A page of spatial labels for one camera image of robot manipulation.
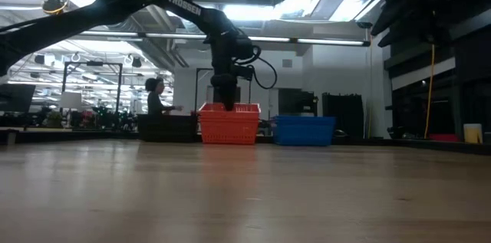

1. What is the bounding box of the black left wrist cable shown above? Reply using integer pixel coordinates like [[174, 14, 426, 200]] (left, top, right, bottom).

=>
[[244, 45, 278, 90]]

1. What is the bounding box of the yellow hanging cord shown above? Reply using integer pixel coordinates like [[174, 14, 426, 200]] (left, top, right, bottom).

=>
[[423, 43, 436, 140]]

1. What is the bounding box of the dark equipment rack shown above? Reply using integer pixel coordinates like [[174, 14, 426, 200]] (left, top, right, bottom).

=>
[[278, 88, 319, 117]]

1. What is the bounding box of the yellow cup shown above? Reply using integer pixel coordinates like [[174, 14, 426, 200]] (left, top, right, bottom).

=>
[[463, 123, 483, 145]]

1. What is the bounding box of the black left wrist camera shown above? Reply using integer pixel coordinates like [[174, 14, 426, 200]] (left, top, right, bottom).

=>
[[236, 64, 255, 82]]

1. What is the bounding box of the person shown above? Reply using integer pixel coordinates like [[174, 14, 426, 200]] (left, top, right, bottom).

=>
[[144, 77, 184, 117]]

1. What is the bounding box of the black yellow cable reel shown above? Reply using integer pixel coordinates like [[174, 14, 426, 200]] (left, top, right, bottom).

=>
[[41, 0, 69, 16]]

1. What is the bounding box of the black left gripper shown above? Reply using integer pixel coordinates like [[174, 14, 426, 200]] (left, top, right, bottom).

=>
[[210, 72, 241, 111]]

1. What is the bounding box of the black cabinet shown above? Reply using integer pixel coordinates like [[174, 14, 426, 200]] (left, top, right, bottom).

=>
[[321, 93, 364, 140]]

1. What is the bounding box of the white box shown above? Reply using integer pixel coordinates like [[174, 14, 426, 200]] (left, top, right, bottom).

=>
[[59, 91, 83, 110]]

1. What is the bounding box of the black computer monitor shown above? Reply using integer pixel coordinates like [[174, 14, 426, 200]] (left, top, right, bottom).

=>
[[0, 84, 37, 113]]

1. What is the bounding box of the blue plastic basket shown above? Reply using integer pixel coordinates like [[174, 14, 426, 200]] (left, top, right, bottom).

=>
[[272, 117, 337, 123], [272, 115, 337, 120], [273, 120, 336, 146]]

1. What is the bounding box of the red flat object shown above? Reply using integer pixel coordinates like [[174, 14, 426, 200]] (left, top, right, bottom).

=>
[[428, 133, 460, 143]]

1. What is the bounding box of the long ceiling light bar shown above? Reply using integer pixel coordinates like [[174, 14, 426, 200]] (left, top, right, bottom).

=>
[[78, 30, 371, 48]]

